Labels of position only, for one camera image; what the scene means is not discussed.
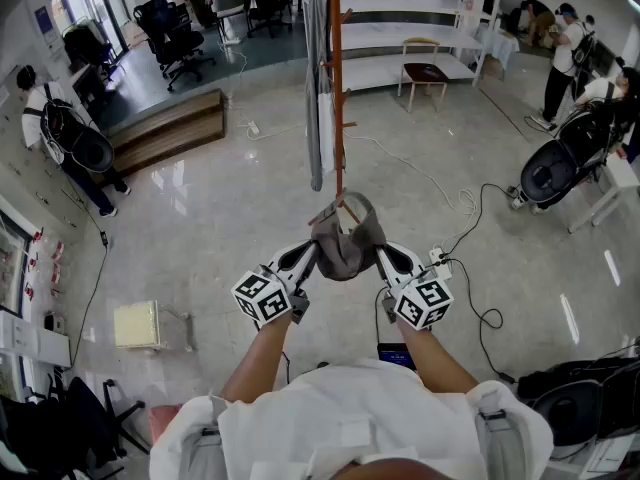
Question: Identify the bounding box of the black office chair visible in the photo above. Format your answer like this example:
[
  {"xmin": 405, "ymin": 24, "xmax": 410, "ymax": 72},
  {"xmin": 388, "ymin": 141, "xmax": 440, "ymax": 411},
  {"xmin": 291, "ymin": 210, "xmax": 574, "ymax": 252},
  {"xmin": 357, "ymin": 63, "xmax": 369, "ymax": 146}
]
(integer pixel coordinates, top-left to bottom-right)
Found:
[
  {"xmin": 133, "ymin": 0, "xmax": 217, "ymax": 93},
  {"xmin": 62, "ymin": 25, "xmax": 115, "ymax": 80}
]

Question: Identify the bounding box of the black floor cable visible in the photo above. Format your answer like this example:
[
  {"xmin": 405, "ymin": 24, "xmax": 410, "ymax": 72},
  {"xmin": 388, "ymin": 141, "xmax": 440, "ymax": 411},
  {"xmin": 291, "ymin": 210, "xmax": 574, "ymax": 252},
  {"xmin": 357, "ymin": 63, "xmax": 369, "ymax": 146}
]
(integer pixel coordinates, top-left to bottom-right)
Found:
[{"xmin": 444, "ymin": 182, "xmax": 521, "ymax": 384}]

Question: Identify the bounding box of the white floor cable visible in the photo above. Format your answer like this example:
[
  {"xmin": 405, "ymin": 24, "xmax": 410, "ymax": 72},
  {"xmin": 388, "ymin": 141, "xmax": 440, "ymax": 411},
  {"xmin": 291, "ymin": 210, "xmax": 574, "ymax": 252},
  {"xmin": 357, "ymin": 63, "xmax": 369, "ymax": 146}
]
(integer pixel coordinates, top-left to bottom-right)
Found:
[{"xmin": 344, "ymin": 132, "xmax": 481, "ymax": 249}]

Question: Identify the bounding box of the white counter with display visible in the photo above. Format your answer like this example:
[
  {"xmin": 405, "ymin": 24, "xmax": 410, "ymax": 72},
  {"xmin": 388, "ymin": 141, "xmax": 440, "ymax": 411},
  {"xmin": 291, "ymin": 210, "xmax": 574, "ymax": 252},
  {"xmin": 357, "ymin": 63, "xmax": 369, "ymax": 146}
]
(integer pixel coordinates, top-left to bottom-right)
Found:
[{"xmin": 0, "ymin": 207, "xmax": 71, "ymax": 369}]

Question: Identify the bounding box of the white metal shelf unit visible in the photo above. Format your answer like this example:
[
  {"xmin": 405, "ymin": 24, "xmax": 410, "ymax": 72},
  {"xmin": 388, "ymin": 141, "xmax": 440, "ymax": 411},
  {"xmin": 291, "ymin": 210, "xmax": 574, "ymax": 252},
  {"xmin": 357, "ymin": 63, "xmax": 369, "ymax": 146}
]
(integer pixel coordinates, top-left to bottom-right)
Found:
[{"xmin": 302, "ymin": 0, "xmax": 506, "ymax": 94}]

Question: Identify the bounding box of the table with white cloth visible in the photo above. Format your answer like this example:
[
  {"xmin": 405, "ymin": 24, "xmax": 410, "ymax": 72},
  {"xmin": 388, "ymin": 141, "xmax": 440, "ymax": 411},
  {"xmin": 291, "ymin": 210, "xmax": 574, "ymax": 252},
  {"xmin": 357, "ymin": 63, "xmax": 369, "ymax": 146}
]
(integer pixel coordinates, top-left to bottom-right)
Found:
[{"xmin": 477, "ymin": 27, "xmax": 521, "ymax": 69}]

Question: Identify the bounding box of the black round case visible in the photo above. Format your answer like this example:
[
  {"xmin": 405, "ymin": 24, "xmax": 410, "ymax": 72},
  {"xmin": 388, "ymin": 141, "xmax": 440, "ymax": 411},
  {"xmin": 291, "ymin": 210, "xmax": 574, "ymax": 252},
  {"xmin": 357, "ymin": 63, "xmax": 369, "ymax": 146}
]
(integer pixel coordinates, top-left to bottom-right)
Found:
[{"xmin": 517, "ymin": 357, "xmax": 640, "ymax": 449}]

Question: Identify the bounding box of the black cable with adapter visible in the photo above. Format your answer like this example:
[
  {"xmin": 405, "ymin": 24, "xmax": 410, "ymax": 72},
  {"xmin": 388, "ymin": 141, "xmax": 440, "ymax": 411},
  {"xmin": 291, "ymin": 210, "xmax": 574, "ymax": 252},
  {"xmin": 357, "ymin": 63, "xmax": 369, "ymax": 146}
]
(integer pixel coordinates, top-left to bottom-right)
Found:
[{"xmin": 67, "ymin": 187, "xmax": 112, "ymax": 369}]

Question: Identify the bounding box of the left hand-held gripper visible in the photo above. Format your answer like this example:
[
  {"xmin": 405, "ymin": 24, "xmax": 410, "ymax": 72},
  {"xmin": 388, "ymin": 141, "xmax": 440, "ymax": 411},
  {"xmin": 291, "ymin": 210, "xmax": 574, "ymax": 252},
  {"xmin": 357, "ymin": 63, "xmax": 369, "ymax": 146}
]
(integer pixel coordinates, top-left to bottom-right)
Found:
[{"xmin": 230, "ymin": 240, "xmax": 320, "ymax": 328}]

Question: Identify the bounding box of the grey cap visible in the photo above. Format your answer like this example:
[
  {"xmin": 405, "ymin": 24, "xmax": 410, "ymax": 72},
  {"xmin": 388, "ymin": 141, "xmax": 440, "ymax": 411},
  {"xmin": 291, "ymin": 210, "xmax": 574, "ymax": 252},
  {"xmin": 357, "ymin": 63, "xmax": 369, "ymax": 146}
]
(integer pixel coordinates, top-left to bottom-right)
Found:
[{"xmin": 307, "ymin": 191, "xmax": 389, "ymax": 283}]

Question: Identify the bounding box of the white hanging cloth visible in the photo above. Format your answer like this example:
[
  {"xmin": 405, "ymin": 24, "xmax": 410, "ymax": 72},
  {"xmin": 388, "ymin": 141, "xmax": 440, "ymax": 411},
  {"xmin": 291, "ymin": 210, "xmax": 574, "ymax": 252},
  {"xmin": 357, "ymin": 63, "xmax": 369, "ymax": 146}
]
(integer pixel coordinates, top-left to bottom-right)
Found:
[{"xmin": 317, "ymin": 92, "xmax": 335, "ymax": 174}]

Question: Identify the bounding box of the person's right forearm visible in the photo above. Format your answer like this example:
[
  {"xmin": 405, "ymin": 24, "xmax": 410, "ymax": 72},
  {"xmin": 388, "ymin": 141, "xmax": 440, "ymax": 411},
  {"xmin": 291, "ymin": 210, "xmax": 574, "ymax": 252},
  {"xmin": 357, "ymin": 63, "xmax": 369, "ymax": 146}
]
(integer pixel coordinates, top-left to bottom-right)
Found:
[{"xmin": 397, "ymin": 323, "xmax": 481, "ymax": 397}]

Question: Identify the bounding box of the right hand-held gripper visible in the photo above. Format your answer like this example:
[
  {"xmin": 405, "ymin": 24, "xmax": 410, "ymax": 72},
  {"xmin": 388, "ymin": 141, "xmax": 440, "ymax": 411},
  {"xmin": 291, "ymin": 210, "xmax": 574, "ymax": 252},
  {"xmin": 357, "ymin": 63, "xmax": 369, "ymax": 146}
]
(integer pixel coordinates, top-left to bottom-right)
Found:
[{"xmin": 375, "ymin": 241, "xmax": 455, "ymax": 332}]

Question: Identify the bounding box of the brown wooden coat rack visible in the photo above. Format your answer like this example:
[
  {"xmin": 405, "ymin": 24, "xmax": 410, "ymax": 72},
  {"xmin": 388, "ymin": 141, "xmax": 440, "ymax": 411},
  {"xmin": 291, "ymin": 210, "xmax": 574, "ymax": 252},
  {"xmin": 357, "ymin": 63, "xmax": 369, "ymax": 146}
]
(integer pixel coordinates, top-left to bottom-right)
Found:
[{"xmin": 318, "ymin": 0, "xmax": 362, "ymax": 225}]

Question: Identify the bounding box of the grey hanging garment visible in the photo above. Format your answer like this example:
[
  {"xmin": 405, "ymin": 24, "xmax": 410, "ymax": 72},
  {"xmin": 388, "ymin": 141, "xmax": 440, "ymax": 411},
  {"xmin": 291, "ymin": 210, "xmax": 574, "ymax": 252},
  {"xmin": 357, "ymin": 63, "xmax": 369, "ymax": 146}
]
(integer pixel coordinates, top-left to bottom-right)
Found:
[{"xmin": 302, "ymin": 0, "xmax": 332, "ymax": 193}]

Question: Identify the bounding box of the cream square box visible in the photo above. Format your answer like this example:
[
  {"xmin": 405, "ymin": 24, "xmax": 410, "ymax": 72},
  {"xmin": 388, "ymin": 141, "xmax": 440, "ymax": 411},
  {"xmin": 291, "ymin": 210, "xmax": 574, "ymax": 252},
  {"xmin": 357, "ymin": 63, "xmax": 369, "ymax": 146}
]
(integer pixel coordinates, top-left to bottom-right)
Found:
[{"xmin": 113, "ymin": 300, "xmax": 161, "ymax": 350}]

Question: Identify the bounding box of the person's white shirt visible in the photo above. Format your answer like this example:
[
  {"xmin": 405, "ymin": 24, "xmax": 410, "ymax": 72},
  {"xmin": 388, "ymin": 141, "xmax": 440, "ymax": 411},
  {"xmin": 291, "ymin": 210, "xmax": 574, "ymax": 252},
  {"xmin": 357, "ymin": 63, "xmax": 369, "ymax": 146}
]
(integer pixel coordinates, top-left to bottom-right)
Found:
[{"xmin": 148, "ymin": 357, "xmax": 555, "ymax": 480}]

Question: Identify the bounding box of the person's left forearm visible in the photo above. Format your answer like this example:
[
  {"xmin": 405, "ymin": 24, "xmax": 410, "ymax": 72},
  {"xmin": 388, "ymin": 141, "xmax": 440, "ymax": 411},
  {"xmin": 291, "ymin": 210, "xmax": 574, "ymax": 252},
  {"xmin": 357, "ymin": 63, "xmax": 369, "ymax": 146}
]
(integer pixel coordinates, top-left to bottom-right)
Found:
[{"xmin": 219, "ymin": 311, "xmax": 294, "ymax": 404}]

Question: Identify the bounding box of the wooden chair with dark seat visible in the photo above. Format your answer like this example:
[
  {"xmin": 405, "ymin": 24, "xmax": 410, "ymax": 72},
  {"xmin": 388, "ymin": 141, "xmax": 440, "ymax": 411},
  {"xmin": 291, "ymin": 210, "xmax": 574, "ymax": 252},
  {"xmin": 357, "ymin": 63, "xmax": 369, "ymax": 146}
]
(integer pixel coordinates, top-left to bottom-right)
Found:
[{"xmin": 398, "ymin": 36, "xmax": 448, "ymax": 114}]

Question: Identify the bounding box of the black tablet with blue screen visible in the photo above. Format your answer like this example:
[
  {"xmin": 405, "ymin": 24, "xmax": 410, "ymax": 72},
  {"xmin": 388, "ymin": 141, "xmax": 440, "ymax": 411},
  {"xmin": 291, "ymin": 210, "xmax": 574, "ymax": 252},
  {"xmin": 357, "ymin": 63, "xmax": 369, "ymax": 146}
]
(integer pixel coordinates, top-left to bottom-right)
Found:
[{"xmin": 377, "ymin": 341, "xmax": 417, "ymax": 372}]

